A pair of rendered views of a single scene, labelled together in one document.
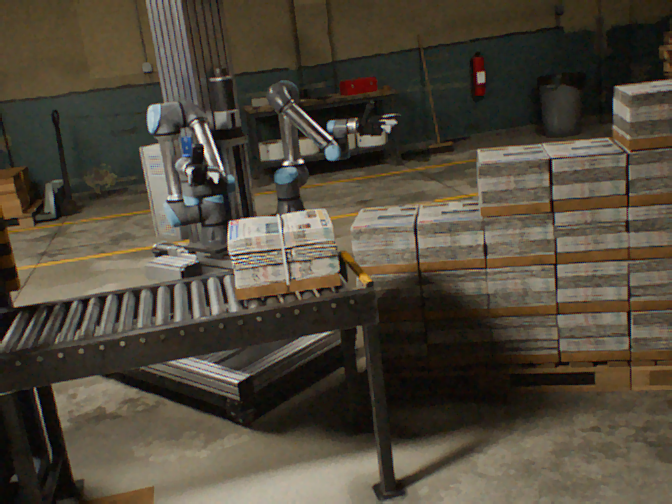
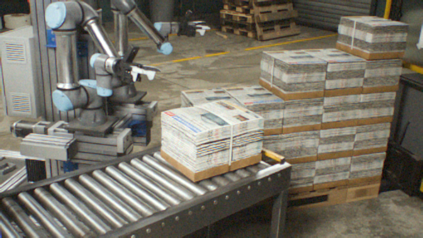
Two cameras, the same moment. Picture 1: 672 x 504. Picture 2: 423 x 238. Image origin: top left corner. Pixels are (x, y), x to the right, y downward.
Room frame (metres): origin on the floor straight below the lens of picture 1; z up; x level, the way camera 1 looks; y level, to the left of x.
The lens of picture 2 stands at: (1.05, 1.26, 1.77)
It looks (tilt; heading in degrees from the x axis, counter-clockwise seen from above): 21 degrees down; 327
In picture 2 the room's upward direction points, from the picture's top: 2 degrees clockwise
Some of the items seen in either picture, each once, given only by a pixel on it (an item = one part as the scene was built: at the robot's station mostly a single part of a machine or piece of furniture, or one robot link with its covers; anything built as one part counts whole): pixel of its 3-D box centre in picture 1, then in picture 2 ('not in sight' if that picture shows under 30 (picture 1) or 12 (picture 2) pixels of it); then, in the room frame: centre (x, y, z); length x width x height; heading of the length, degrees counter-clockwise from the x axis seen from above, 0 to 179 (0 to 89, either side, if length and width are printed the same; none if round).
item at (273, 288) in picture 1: (257, 279); (191, 160); (2.74, 0.27, 0.83); 0.29 x 0.16 x 0.04; 4
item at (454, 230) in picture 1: (487, 294); (267, 149); (3.39, -0.72, 0.42); 1.17 x 0.39 x 0.83; 78
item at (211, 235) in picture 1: (215, 231); (92, 113); (3.43, 0.50, 0.87); 0.15 x 0.15 x 0.10
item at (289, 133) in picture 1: (289, 136); (121, 31); (3.92, 0.12, 1.19); 0.15 x 0.12 x 0.55; 163
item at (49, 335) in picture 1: (52, 329); (29, 228); (2.62, 1.01, 0.77); 0.47 x 0.05 x 0.05; 9
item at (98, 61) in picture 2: (187, 168); (103, 63); (3.13, 0.53, 1.21); 0.11 x 0.08 x 0.09; 21
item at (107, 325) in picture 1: (108, 319); (79, 210); (2.65, 0.82, 0.77); 0.47 x 0.05 x 0.05; 9
